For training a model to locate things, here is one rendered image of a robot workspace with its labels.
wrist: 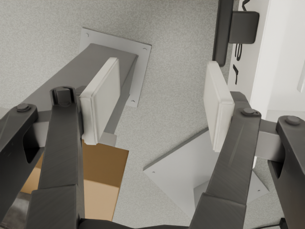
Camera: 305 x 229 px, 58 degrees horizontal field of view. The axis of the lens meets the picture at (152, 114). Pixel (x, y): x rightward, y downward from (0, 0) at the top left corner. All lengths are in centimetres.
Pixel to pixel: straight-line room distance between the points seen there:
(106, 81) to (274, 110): 27
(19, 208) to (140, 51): 87
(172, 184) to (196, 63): 66
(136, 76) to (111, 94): 105
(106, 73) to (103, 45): 105
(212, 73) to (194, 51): 103
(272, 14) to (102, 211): 36
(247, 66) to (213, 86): 13
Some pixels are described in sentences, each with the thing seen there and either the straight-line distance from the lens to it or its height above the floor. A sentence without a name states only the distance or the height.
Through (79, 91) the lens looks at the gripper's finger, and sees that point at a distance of 17.
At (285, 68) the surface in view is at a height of 84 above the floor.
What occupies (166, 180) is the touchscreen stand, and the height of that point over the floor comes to 4.
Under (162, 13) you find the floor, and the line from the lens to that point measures 118.
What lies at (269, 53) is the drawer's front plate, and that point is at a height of 93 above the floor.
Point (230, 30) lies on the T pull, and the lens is 27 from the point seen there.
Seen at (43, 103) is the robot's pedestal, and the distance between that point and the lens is 69.
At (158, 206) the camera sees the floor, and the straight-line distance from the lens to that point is 167.
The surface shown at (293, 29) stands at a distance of 36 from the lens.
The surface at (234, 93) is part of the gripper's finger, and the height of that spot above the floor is 102.
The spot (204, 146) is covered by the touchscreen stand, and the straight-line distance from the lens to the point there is 137.
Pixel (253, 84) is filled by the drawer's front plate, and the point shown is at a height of 93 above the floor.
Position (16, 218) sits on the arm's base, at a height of 90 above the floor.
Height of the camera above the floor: 117
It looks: 63 degrees down
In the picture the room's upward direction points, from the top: 171 degrees counter-clockwise
